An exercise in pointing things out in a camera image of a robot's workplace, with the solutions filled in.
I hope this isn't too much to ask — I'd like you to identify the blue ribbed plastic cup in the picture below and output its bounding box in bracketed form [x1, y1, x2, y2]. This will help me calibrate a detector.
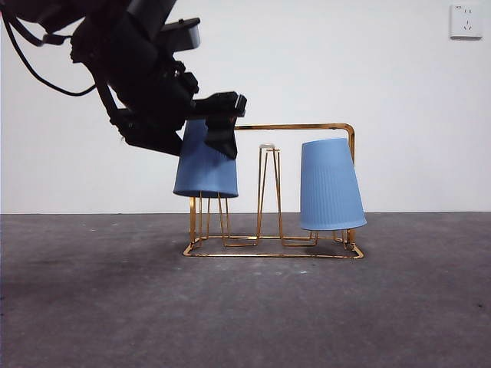
[172, 118, 240, 200]
[299, 137, 368, 232]

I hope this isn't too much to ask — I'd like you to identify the gold wire cup rack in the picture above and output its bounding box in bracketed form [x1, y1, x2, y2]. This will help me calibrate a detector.
[182, 121, 364, 261]

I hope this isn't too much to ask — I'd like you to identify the black cable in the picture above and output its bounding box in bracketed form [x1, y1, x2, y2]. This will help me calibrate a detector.
[7, 14, 74, 46]
[0, 11, 99, 97]

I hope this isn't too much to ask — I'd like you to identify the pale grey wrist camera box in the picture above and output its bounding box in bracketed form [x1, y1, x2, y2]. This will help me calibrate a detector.
[160, 17, 202, 53]

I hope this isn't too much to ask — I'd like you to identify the white wall socket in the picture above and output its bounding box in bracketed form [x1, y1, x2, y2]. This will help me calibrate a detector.
[449, 3, 484, 40]

